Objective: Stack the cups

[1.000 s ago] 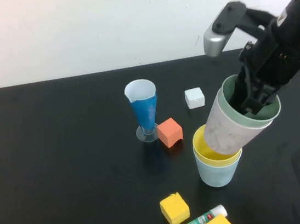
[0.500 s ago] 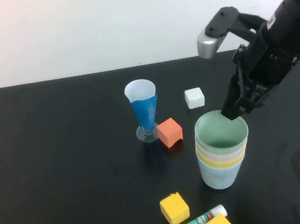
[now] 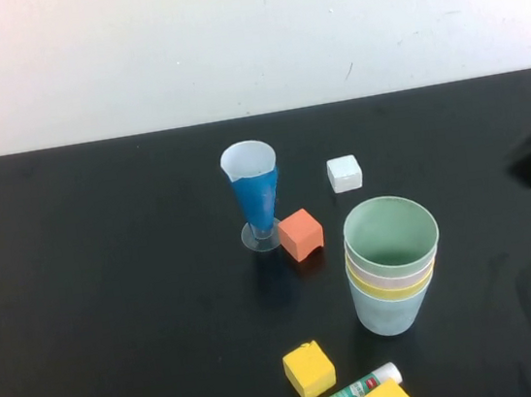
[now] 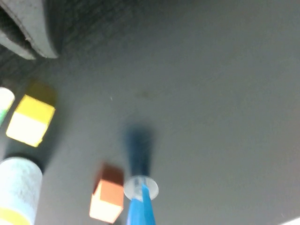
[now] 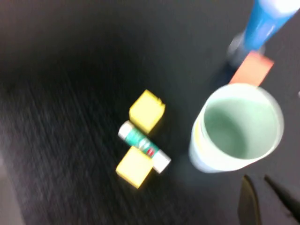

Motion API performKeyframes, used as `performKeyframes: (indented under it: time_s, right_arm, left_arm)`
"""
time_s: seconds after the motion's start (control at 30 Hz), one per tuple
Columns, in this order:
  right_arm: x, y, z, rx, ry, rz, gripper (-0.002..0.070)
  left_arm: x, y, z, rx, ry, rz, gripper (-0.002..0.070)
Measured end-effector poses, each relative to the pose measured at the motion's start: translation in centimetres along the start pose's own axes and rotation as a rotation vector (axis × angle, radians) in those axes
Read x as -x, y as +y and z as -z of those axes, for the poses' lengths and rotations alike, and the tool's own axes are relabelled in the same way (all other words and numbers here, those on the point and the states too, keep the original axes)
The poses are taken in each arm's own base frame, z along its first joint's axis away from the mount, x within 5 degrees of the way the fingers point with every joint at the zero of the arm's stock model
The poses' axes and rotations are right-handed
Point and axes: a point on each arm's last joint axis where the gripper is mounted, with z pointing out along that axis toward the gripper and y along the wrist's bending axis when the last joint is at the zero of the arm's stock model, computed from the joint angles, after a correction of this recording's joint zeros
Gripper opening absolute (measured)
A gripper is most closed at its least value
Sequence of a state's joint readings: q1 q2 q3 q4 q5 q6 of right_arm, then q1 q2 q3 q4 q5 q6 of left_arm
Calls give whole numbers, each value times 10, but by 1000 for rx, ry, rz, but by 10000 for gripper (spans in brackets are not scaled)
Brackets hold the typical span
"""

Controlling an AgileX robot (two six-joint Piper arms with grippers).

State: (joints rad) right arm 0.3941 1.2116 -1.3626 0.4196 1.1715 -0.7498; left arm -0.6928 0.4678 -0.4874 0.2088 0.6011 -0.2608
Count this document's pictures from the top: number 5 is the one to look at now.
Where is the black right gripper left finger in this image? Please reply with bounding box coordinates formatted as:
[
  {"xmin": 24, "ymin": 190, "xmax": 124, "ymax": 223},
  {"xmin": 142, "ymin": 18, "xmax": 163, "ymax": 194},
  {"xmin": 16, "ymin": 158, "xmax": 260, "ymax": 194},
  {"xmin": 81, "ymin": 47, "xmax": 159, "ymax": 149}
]
[{"xmin": 238, "ymin": 174, "xmax": 261, "ymax": 225}]

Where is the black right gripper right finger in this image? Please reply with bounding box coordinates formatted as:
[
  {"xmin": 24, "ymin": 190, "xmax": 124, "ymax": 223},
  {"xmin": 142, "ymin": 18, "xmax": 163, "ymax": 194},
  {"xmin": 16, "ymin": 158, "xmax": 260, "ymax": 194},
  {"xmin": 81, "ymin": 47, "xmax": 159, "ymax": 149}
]
[{"xmin": 264, "ymin": 175, "xmax": 300, "ymax": 221}]

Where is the green plastic cup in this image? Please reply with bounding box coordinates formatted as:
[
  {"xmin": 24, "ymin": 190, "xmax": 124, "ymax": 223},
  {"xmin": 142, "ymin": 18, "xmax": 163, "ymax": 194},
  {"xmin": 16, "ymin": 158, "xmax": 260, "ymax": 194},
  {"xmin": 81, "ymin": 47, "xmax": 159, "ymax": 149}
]
[{"xmin": 198, "ymin": 83, "xmax": 285, "ymax": 173}]

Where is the yellow plastic cup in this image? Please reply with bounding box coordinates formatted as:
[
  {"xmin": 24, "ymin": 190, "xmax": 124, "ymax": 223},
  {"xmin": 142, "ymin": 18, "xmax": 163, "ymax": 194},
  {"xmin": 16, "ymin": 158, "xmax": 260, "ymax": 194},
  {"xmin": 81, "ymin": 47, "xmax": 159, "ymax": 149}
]
[{"xmin": 195, "ymin": 121, "xmax": 203, "ymax": 153}]

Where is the light blue plastic cup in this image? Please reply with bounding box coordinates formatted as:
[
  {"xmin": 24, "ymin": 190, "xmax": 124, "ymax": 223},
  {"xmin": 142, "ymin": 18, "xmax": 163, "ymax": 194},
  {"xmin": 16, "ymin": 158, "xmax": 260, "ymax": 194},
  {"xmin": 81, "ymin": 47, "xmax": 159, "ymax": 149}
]
[{"xmin": 188, "ymin": 117, "xmax": 228, "ymax": 174}]

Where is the yellow foam cube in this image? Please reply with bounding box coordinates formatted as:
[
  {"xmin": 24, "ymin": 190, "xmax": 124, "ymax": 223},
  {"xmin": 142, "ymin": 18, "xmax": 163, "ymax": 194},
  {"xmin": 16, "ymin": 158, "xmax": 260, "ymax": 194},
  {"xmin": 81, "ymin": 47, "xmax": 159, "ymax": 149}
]
[
  {"xmin": 128, "ymin": 89, "xmax": 166, "ymax": 135},
  {"xmin": 115, "ymin": 146, "xmax": 154, "ymax": 189}
]

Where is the white green glue stick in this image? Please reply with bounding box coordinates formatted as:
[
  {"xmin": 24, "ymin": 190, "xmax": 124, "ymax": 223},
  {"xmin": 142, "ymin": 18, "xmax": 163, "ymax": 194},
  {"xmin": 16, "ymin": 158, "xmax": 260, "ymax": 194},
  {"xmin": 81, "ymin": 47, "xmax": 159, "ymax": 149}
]
[{"xmin": 117, "ymin": 120, "xmax": 172, "ymax": 174}]

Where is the orange foam cube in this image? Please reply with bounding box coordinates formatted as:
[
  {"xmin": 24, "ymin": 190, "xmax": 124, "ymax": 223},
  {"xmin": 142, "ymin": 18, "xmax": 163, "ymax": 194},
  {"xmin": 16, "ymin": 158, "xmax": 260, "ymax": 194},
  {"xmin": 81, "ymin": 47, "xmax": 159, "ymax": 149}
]
[{"xmin": 229, "ymin": 51, "xmax": 275, "ymax": 87}]

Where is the tall glass with blue paper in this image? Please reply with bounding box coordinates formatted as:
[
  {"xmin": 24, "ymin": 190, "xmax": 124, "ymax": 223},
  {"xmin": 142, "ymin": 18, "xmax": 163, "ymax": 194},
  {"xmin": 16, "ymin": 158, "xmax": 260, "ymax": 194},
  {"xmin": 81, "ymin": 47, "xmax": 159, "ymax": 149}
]
[{"xmin": 226, "ymin": 0, "xmax": 300, "ymax": 68}]

